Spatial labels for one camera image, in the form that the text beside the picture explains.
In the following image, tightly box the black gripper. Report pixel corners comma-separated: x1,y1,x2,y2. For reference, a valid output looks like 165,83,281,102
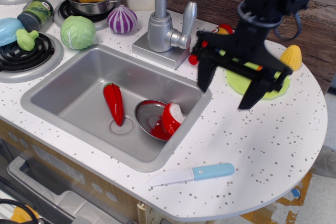
193,17,292,110

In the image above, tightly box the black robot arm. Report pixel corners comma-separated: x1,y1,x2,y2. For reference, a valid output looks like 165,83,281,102
192,0,310,110

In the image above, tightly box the light green plate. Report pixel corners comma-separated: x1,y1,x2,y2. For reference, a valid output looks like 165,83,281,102
226,62,290,99

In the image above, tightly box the red ketchup toy bottle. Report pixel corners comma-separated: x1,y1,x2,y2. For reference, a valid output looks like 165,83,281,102
188,24,234,66

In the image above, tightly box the yellow toy corn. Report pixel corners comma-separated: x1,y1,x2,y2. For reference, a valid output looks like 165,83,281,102
279,45,302,71

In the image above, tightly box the silver toy faucet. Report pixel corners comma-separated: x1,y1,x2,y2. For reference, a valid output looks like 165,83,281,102
132,0,197,69

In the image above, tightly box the small metal bowl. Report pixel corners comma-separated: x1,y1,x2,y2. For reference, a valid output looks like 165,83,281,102
134,100,171,142

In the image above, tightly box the red toy chili pepper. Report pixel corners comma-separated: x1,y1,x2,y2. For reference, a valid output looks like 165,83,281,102
103,83,124,126

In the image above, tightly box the purple striped toy onion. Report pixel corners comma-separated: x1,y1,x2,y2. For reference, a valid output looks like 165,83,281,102
107,5,138,34

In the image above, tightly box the silver sink basin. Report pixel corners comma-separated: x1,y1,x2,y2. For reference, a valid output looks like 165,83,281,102
20,45,212,172

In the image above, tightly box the green toy cabbage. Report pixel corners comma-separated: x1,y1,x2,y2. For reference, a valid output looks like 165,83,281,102
60,16,96,50

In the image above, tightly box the middle stove burner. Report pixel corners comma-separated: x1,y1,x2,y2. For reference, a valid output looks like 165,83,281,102
53,0,120,31

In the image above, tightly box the small metal pot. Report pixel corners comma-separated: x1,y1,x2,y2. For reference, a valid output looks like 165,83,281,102
68,0,122,16

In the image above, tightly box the green labelled toy can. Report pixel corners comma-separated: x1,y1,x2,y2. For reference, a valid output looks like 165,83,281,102
17,0,54,31

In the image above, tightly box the green toy broccoli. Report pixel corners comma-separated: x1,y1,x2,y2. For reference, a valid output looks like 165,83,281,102
16,29,39,51

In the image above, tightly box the front left stove burner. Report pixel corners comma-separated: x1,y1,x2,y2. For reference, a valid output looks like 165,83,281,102
1,30,63,83

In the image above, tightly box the light blue toy bowl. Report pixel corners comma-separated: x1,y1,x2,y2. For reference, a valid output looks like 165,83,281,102
0,18,24,47

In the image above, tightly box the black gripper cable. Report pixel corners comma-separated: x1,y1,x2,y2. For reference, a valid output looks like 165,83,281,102
274,11,302,41

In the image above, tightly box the blue handled toy knife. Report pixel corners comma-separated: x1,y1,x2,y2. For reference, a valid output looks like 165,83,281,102
148,163,235,187

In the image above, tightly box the grey oven door handle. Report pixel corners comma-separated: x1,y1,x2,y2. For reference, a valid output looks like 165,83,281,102
7,157,90,223

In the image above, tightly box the yellow object with black cable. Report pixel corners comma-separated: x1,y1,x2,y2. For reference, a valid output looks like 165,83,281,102
1,199,45,224

